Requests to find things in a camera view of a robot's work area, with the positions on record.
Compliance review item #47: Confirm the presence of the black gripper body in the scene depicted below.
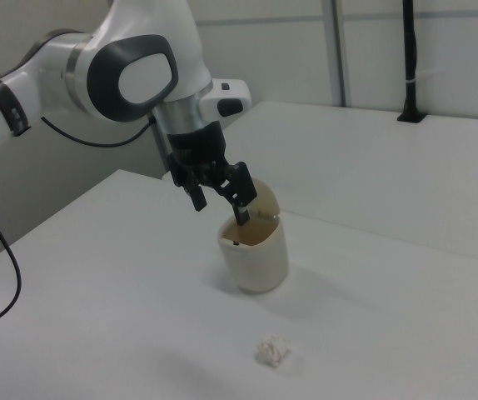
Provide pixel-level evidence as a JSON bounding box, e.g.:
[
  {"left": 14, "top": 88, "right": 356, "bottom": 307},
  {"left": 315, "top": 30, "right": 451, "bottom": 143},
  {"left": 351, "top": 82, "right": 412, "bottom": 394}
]
[{"left": 166, "top": 120, "right": 230, "bottom": 176}]

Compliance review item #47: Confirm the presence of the small white bin with lid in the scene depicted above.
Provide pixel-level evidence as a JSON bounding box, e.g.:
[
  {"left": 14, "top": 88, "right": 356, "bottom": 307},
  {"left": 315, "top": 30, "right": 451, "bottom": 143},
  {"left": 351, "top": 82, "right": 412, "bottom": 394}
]
[{"left": 217, "top": 177, "right": 290, "bottom": 295}]

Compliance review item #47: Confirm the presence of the crumpled white paper trash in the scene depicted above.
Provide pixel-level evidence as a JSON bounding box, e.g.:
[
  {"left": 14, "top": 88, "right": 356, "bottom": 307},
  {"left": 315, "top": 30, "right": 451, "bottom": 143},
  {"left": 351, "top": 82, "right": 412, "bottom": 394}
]
[{"left": 254, "top": 332, "right": 292, "bottom": 368}]

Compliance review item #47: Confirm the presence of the grey partition post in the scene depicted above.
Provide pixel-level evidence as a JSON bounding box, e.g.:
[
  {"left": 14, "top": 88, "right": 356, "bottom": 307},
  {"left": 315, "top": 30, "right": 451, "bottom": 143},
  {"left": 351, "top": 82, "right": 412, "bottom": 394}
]
[{"left": 331, "top": 0, "right": 347, "bottom": 106}]

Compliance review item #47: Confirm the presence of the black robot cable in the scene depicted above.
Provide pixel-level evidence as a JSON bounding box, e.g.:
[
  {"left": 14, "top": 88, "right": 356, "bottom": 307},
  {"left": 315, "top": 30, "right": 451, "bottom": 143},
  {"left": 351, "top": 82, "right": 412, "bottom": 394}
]
[{"left": 0, "top": 114, "right": 159, "bottom": 333}]

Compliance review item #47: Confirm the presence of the black camera pole with base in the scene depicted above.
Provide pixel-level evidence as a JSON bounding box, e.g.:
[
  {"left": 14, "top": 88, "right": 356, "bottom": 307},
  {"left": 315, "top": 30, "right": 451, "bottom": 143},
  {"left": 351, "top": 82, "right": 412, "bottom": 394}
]
[{"left": 396, "top": 0, "right": 427, "bottom": 124}]

